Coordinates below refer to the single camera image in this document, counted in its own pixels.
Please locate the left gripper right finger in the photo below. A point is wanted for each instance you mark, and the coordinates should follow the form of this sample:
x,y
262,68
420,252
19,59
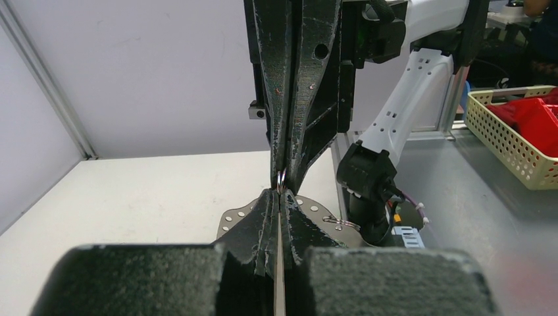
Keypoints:
x,y
299,232

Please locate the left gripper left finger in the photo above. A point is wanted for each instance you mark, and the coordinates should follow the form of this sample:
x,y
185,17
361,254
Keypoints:
x,y
250,234

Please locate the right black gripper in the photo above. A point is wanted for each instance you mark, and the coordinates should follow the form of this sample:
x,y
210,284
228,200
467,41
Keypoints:
x,y
362,38

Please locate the perforated metal ring plate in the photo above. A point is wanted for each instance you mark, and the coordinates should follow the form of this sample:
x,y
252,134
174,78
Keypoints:
x,y
342,232

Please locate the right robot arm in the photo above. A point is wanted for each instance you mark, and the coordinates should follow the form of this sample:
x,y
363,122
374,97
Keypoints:
x,y
441,37

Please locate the cream perforated plastic basket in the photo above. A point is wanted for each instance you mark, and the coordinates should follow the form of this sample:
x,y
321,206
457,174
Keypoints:
x,y
526,162

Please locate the red object in basket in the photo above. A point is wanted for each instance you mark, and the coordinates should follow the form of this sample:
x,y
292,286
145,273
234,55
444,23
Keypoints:
x,y
534,118

